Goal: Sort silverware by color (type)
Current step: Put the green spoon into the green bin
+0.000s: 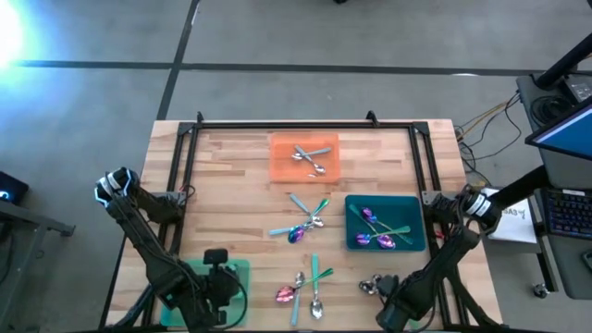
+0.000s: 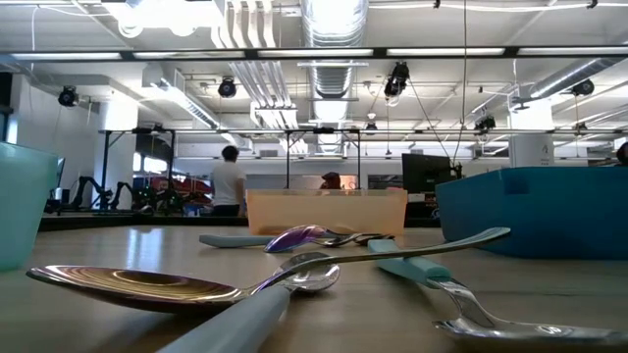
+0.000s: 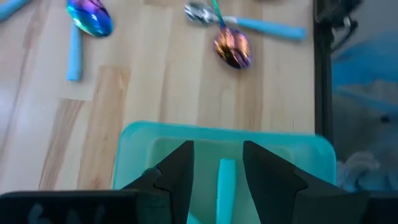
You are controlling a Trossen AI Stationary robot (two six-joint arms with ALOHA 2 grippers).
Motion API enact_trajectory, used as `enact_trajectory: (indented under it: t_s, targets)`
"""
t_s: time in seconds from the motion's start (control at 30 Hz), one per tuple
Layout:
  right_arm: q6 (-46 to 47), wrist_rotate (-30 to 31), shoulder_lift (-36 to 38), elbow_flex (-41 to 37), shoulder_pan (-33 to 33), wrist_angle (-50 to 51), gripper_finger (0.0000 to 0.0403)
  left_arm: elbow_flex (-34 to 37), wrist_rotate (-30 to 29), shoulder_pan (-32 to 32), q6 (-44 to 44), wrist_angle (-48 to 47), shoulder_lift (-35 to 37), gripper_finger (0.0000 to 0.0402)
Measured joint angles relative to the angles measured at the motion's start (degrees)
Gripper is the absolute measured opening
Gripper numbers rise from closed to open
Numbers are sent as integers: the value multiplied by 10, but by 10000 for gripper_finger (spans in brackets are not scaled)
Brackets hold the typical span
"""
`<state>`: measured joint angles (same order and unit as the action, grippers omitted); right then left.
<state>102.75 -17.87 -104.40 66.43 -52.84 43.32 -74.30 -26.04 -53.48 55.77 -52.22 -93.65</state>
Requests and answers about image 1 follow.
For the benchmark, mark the desk caster wheel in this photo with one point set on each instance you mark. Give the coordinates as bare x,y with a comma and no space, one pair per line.
540,291

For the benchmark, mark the white printed paper sheet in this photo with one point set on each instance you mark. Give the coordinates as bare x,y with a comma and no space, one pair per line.
518,222

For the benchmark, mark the dark grey side stand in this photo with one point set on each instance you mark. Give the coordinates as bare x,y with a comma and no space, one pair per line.
28,219

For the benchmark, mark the black pole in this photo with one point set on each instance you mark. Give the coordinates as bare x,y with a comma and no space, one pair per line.
564,62
522,185

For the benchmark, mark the black electronic device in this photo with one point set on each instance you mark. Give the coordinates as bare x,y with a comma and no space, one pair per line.
11,189

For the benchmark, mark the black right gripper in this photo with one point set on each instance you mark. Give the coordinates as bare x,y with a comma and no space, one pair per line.
390,287

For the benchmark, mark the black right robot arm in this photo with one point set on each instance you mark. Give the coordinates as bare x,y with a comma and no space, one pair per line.
435,273

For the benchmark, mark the computer desk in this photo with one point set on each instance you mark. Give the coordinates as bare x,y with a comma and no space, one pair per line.
559,171

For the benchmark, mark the green translucent plastic bin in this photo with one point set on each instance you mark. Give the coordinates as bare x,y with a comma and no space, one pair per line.
242,266

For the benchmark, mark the blue plastic bin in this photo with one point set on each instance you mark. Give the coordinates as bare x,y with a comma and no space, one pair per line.
407,208

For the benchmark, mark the black aluminium table frame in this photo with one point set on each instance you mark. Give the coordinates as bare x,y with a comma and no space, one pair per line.
300,125

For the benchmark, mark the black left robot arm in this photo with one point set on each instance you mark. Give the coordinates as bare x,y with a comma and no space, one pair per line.
148,250

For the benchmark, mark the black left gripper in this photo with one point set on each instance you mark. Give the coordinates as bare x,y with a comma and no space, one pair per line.
222,287

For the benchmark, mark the black keyboard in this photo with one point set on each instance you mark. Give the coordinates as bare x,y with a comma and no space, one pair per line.
569,213

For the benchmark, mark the monitor with blue screen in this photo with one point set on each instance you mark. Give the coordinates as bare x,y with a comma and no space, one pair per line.
569,134

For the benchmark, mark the black power adapter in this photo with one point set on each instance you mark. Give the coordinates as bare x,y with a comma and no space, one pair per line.
578,88

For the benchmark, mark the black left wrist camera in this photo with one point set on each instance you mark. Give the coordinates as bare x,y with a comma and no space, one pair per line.
215,256

